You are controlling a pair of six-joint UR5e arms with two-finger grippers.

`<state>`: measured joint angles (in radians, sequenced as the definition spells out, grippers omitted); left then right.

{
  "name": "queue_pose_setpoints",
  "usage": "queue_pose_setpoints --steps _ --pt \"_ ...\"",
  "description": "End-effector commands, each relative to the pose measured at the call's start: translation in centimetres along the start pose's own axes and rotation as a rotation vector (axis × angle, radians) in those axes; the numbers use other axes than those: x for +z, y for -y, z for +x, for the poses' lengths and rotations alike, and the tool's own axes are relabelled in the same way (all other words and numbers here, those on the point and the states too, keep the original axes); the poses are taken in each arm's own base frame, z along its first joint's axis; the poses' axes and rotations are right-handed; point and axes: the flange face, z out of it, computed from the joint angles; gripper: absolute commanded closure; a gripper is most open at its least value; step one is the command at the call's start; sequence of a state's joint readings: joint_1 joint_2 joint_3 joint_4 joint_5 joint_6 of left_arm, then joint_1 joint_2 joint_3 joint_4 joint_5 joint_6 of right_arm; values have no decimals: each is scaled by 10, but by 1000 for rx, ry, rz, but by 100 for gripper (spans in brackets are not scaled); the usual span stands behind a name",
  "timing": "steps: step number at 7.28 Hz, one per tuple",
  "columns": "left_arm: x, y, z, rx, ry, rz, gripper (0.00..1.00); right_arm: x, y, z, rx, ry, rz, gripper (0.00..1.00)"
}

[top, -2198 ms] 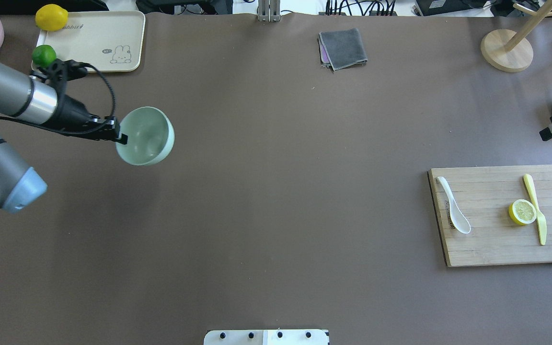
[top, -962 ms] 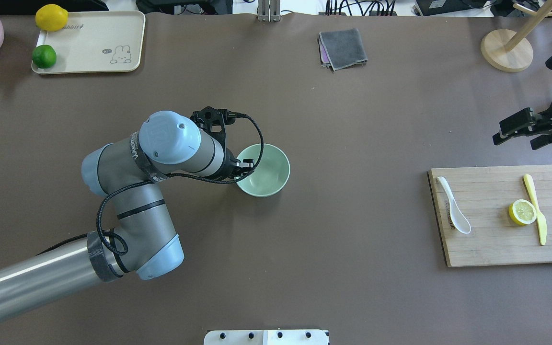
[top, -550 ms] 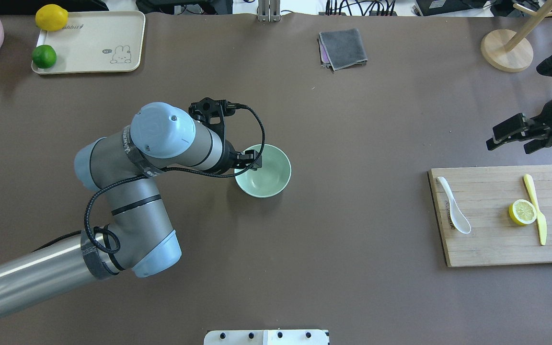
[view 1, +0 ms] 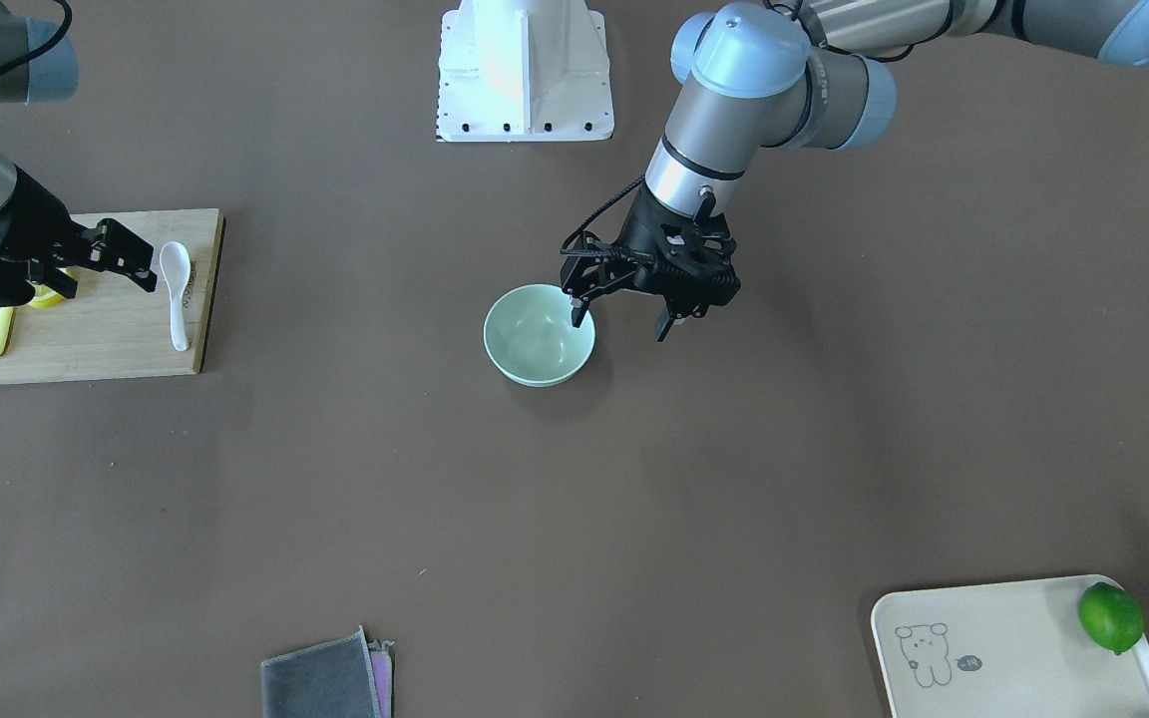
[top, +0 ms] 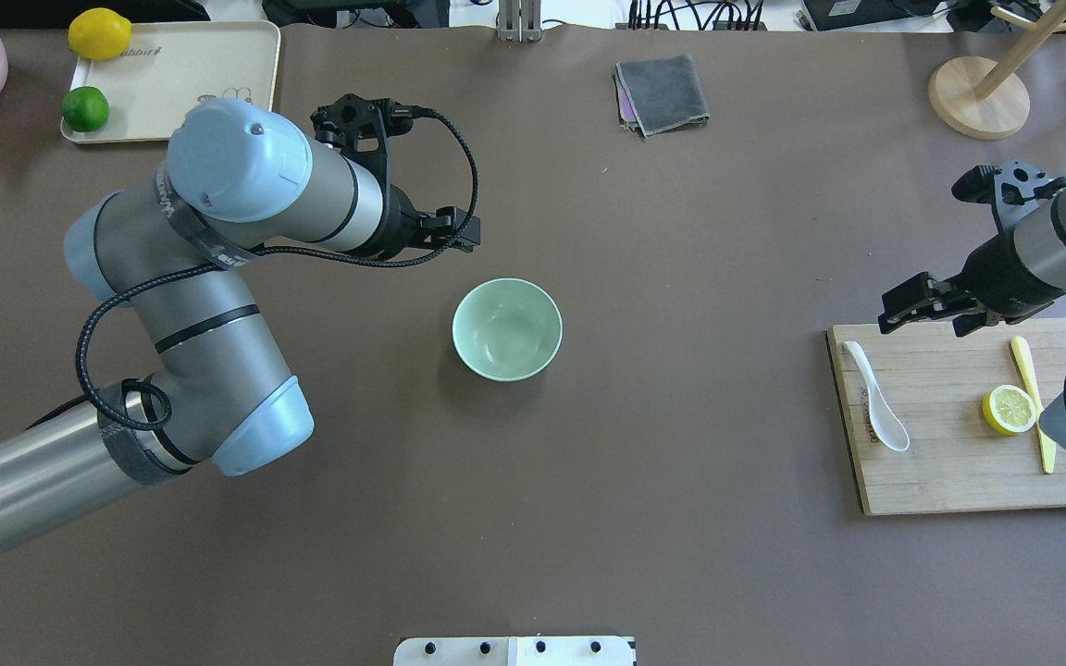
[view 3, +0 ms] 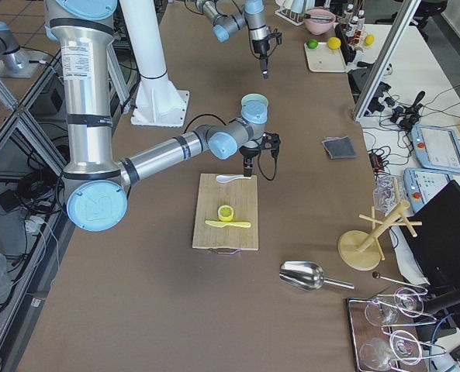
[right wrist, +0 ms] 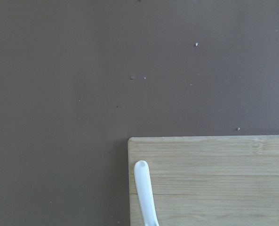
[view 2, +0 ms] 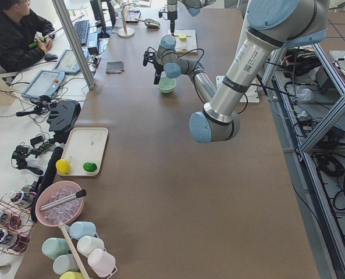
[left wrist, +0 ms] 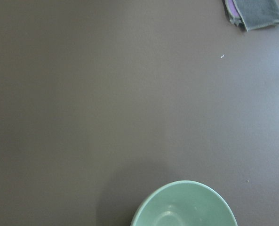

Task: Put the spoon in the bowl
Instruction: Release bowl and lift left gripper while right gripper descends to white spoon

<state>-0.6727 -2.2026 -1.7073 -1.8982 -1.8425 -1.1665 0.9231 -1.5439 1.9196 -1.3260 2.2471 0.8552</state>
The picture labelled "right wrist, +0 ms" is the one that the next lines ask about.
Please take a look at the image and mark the white ceramic spoon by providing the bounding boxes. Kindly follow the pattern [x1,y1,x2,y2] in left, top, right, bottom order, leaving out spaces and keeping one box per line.
[134,160,159,226]

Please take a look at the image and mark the bamboo cutting board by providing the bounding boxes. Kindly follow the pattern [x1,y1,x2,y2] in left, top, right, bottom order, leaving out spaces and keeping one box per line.
[128,135,279,226]

